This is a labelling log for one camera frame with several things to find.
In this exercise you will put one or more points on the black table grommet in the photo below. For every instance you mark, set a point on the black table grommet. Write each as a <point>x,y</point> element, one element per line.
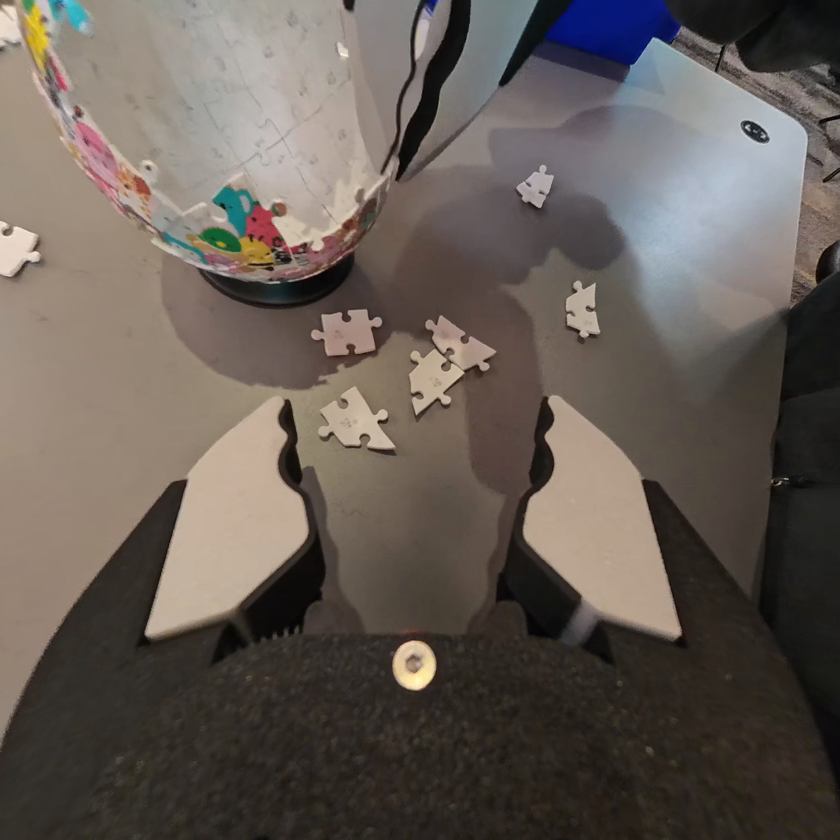
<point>754,131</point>

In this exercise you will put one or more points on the person's dark clothing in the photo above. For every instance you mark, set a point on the person's dark clothing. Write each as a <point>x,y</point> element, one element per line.
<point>807,492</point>

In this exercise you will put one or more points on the white puzzle piece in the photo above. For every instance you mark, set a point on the white puzzle piece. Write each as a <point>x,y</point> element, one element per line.
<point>8,26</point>
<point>433,380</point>
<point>16,249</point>
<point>535,187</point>
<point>346,331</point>
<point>583,312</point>
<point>358,420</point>

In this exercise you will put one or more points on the joined white puzzle pieces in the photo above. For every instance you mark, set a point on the joined white puzzle pieces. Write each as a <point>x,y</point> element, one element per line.
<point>463,344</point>

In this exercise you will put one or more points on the black ball stand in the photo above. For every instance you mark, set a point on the black ball stand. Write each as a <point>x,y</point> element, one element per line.
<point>275,292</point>

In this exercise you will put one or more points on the colourful 3D puzzle ball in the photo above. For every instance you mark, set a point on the colourful 3D puzzle ball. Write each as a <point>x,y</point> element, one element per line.
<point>216,98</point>

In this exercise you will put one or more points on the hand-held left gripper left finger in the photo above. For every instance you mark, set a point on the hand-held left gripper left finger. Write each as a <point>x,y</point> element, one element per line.
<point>229,531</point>

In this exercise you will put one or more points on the blue storage bin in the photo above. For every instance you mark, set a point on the blue storage bin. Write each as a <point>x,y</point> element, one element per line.
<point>610,26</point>

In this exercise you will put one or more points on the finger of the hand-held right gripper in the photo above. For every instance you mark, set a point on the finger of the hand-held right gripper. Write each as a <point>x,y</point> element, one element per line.
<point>485,59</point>
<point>384,65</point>

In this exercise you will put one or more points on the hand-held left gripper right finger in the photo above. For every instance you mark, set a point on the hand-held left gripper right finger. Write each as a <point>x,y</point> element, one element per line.
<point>597,538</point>

